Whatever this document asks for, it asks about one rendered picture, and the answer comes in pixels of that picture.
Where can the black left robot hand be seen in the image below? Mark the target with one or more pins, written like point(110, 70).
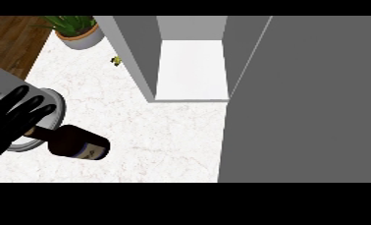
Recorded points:
point(19, 112)

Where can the dark wine bottle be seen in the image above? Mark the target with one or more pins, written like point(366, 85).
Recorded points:
point(76, 143)

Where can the grey open cabinet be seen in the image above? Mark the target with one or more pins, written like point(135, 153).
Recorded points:
point(188, 68)

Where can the grey cabinet door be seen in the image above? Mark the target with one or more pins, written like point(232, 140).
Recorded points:
point(299, 101)

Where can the grey round appliance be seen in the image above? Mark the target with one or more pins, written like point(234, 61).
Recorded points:
point(47, 111)

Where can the small yellow object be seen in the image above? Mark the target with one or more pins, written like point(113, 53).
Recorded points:
point(115, 60)

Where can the potted green plant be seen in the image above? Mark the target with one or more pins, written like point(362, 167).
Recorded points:
point(76, 30)

